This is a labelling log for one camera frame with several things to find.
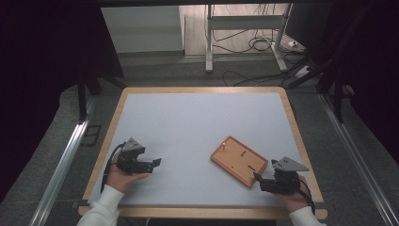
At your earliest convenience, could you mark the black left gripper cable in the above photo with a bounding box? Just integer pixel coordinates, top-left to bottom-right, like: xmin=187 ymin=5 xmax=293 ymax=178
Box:
xmin=100 ymin=142 xmax=126 ymax=193

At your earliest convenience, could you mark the aluminium rail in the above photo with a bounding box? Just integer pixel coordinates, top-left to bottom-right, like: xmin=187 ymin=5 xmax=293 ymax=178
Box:
xmin=28 ymin=96 xmax=92 ymax=226
xmin=317 ymin=93 xmax=399 ymax=226

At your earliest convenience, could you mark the person's left hand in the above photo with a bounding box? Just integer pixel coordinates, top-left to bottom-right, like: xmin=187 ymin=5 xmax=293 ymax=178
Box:
xmin=105 ymin=152 xmax=151 ymax=194

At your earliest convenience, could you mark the long black floor cable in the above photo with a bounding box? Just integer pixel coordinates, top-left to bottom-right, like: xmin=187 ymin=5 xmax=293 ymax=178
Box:
xmin=222 ymin=70 xmax=285 ymax=88

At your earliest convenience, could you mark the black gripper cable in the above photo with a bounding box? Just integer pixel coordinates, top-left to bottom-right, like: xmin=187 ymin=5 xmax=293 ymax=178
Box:
xmin=100 ymin=142 xmax=126 ymax=193
xmin=295 ymin=178 xmax=316 ymax=215

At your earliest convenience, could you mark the black floor grate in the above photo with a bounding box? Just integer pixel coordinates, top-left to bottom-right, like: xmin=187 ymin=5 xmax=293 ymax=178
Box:
xmin=80 ymin=124 xmax=103 ymax=147

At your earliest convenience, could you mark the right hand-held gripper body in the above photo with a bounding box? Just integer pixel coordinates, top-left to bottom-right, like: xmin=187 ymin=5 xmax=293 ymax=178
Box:
xmin=260 ymin=156 xmax=311 ymax=195

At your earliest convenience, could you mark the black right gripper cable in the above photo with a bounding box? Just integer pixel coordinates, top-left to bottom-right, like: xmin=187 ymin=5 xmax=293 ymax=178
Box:
xmin=295 ymin=178 xmax=316 ymax=215

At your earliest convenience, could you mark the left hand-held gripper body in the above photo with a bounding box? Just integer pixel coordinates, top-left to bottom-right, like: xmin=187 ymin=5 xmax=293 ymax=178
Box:
xmin=116 ymin=137 xmax=147 ymax=176

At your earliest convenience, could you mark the white cabinet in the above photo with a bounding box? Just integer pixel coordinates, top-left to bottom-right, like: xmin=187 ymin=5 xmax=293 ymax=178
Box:
xmin=100 ymin=5 xmax=185 ymax=55

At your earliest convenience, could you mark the person's right hand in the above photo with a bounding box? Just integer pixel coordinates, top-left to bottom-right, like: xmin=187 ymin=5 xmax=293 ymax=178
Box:
xmin=276 ymin=175 xmax=311 ymax=213

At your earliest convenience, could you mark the white metal stand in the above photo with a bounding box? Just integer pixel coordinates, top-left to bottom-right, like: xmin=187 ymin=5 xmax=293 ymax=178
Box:
xmin=204 ymin=3 xmax=294 ymax=73

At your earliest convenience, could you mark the black stand leg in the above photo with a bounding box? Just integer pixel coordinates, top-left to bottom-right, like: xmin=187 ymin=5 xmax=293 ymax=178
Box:
xmin=76 ymin=74 xmax=127 ymax=122
xmin=315 ymin=71 xmax=356 ymax=124

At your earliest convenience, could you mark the white power strip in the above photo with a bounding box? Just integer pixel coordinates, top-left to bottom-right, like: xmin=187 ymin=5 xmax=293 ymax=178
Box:
xmin=295 ymin=64 xmax=315 ymax=79

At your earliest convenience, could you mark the dark curtain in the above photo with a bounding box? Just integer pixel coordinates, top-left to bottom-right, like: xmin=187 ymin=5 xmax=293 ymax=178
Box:
xmin=0 ymin=0 xmax=125 ymax=202
xmin=309 ymin=0 xmax=399 ymax=158

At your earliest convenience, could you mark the black cable bundle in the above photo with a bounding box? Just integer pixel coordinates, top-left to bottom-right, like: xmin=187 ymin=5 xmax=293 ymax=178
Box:
xmin=212 ymin=28 xmax=275 ymax=55

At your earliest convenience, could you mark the wooden picture frame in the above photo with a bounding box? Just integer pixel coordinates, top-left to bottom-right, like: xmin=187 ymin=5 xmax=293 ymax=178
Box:
xmin=210 ymin=135 xmax=269 ymax=189

